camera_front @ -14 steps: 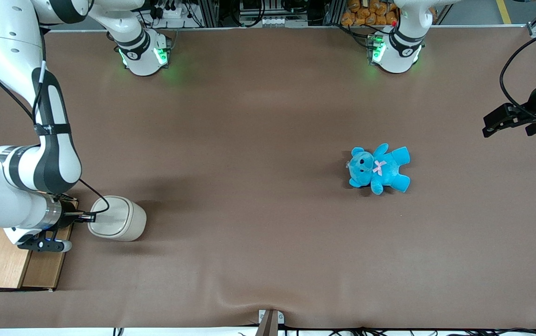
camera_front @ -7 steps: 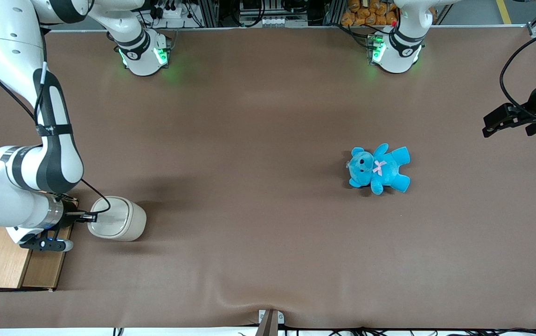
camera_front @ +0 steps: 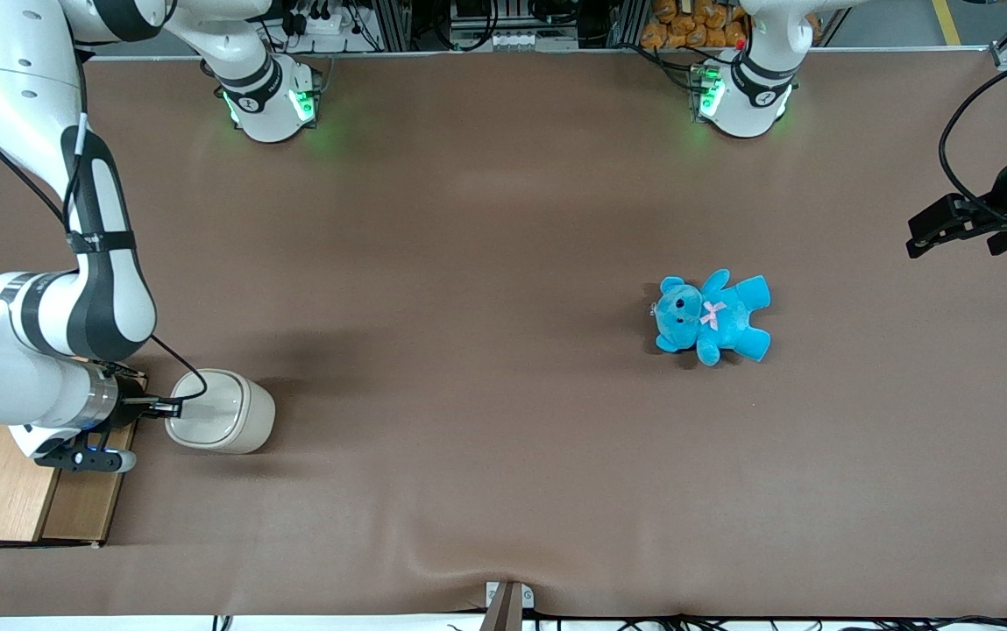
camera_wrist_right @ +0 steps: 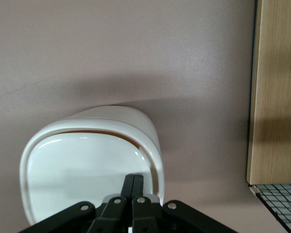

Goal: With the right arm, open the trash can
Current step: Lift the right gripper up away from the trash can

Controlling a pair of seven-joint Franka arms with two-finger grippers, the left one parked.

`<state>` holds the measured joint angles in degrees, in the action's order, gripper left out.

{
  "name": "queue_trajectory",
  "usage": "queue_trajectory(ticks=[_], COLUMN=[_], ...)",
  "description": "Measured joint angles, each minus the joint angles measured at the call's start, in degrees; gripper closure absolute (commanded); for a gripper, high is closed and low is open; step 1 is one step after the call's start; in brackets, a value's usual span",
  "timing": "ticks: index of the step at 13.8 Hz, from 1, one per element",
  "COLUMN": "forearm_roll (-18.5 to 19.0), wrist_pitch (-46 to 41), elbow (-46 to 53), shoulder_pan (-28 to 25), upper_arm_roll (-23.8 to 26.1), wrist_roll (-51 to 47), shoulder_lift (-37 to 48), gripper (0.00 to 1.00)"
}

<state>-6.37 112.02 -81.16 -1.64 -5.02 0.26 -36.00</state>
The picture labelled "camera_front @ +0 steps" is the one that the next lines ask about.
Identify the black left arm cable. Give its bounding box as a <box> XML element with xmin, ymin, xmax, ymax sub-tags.
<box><xmin>939</xmin><ymin>47</ymin><xmax>1007</xmax><ymax>222</ymax></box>

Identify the orange plush toys pile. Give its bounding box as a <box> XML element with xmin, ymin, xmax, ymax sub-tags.
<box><xmin>641</xmin><ymin>0</ymin><xmax>822</xmax><ymax>51</ymax></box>

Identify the brown table cloth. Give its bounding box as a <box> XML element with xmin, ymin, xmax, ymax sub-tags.
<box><xmin>0</xmin><ymin>48</ymin><xmax>1007</xmax><ymax>620</ymax></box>

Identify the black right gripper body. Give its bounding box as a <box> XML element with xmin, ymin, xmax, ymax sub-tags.
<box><xmin>110</xmin><ymin>373</ymin><xmax>152</xmax><ymax>430</ymax></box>

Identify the white trash can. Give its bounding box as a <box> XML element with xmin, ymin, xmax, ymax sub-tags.
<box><xmin>164</xmin><ymin>369</ymin><xmax>277</xmax><ymax>456</ymax></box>

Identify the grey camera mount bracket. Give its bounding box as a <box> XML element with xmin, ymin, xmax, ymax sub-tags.
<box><xmin>479</xmin><ymin>579</ymin><xmax>536</xmax><ymax>631</ymax></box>

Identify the blue teddy bear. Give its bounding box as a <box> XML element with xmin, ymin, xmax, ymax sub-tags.
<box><xmin>650</xmin><ymin>268</ymin><xmax>773</xmax><ymax>368</ymax></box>

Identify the light wooden box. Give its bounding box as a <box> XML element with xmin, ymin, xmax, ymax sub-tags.
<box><xmin>0</xmin><ymin>368</ymin><xmax>148</xmax><ymax>551</ymax></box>

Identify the white power strip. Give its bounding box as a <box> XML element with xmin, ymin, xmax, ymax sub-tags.
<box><xmin>286</xmin><ymin>0</ymin><xmax>355</xmax><ymax>38</ymax></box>

